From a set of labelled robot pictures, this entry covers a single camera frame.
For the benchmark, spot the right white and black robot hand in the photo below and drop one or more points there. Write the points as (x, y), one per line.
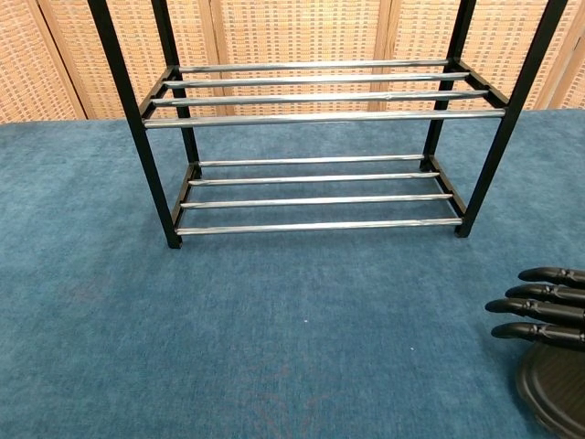
(548, 311)

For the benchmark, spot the black shoe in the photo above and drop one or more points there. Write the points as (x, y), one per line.
(557, 388)

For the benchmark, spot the black and chrome shoe rack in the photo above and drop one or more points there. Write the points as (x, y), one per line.
(320, 118)

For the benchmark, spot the blue carpet table cover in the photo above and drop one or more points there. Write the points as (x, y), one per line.
(228, 329)

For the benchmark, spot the bamboo folding screen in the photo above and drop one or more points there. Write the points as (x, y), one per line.
(297, 32)

